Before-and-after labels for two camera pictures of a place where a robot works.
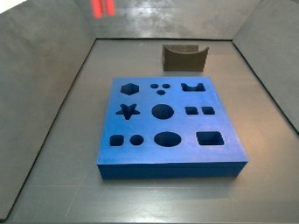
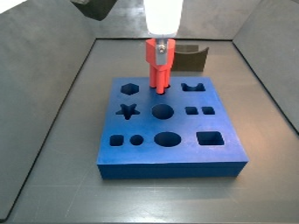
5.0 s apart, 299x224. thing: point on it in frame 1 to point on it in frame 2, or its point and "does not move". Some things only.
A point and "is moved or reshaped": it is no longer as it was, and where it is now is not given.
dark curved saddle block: [182, 58] does not move
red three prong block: [100, 4] is moved or reshaped
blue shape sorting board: [165, 130] does not move
